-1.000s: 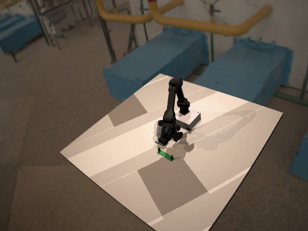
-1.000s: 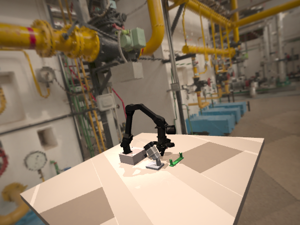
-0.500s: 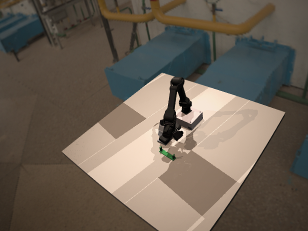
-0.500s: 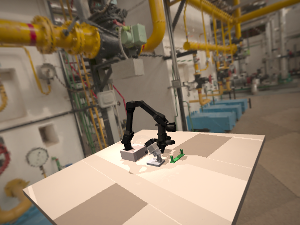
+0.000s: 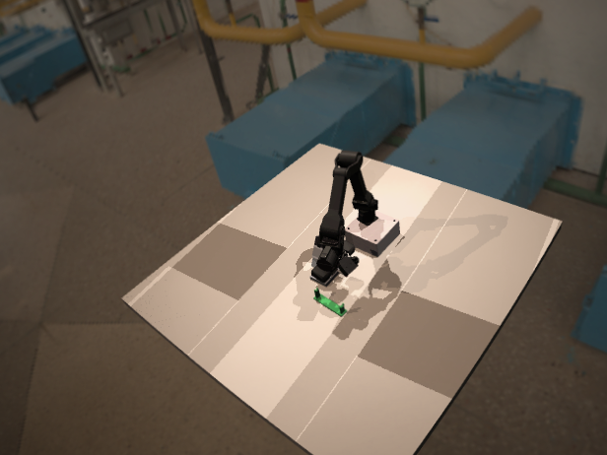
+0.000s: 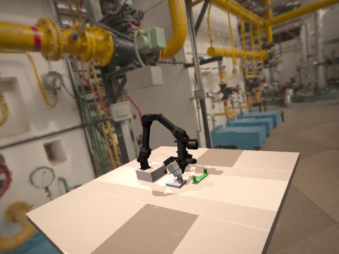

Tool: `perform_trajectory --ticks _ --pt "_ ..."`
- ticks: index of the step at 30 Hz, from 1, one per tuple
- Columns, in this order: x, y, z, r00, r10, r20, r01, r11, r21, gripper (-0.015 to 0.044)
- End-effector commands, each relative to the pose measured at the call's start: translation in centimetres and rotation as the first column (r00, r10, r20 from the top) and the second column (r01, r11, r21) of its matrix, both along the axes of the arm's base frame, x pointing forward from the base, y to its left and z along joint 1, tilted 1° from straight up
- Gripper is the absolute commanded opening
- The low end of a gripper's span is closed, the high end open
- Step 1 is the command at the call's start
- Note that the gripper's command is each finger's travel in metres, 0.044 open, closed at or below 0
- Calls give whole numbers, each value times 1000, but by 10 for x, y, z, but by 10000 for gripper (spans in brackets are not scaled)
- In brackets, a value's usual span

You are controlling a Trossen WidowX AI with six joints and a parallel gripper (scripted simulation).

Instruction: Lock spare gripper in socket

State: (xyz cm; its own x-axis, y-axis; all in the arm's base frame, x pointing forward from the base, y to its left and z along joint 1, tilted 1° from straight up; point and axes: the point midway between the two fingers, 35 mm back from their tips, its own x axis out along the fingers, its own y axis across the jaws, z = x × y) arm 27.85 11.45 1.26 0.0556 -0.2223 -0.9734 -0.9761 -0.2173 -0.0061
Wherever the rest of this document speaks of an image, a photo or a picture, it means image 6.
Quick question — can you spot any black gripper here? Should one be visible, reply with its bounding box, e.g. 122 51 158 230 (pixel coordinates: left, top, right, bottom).
173 149 197 174

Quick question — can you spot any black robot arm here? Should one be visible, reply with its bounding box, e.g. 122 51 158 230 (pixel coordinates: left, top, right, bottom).
137 113 198 170

